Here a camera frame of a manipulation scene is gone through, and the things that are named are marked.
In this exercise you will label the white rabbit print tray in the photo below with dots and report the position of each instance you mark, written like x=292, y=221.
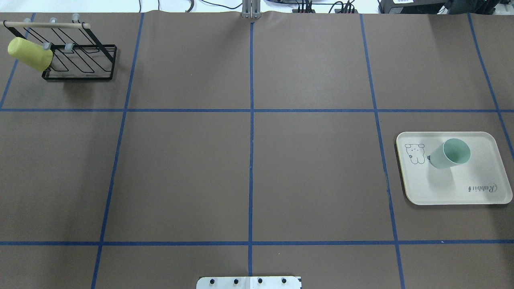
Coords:
x=482, y=180

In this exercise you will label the black wire cup rack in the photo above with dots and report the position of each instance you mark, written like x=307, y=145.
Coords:
x=78, y=55

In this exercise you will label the pale green plastic cup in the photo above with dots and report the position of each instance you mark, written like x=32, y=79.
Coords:
x=452, y=152

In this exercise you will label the aluminium frame post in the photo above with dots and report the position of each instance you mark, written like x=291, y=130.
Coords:
x=251, y=9

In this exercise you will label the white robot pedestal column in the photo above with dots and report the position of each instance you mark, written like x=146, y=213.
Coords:
x=250, y=282

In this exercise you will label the yellow plastic cup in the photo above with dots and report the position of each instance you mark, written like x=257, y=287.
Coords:
x=31, y=54

